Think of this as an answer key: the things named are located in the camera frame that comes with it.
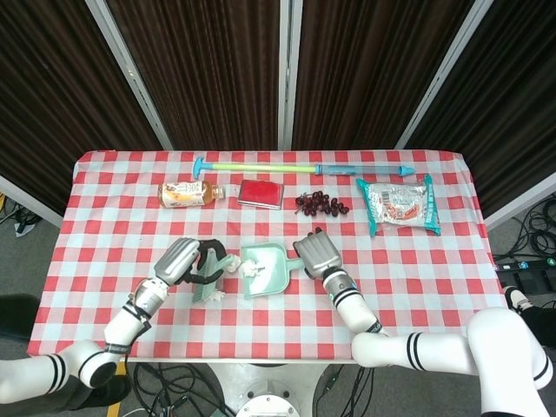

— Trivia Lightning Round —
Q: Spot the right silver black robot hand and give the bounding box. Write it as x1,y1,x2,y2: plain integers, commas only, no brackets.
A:
292,226,345,280

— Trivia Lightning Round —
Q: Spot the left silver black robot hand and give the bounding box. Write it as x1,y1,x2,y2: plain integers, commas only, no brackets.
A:
153,235,228,288

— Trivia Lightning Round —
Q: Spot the green hand broom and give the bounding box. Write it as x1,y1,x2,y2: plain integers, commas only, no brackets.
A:
191,248,232,304

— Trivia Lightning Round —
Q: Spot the green plastic dustpan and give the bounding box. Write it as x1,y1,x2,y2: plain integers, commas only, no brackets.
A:
239,242,306,301

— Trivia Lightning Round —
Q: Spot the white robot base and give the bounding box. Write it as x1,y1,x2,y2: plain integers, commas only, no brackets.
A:
208,361,332,417

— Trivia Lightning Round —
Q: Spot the dark red grape bunch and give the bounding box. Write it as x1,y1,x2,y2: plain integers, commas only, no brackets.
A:
295,190,352,218

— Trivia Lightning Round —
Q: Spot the amber tea bottle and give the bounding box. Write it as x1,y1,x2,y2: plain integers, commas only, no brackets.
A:
156,180,227,209

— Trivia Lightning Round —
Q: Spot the red ink pad tin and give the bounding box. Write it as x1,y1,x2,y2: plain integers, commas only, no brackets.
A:
236,178,286,212

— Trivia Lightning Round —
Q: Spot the red white checkered tablecloth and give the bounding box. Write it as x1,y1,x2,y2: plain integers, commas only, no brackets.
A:
27,149,516,364

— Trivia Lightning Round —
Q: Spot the teal clear snack bag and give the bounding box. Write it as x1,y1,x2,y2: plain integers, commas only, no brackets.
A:
355,174,442,238

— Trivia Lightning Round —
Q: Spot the long blue-yellow stick toy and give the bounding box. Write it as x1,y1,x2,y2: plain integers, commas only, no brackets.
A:
192,156,415,180

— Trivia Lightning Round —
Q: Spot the white black sneaker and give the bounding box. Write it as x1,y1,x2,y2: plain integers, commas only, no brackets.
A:
503,285,533,323

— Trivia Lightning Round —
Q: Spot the black cable bundle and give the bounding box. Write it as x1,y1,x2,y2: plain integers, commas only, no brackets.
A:
513,196,556,258
129,361,236,417

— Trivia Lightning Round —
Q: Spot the white partition post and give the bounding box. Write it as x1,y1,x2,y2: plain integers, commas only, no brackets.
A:
277,0,304,151
83,0,175,151
394,0,499,149

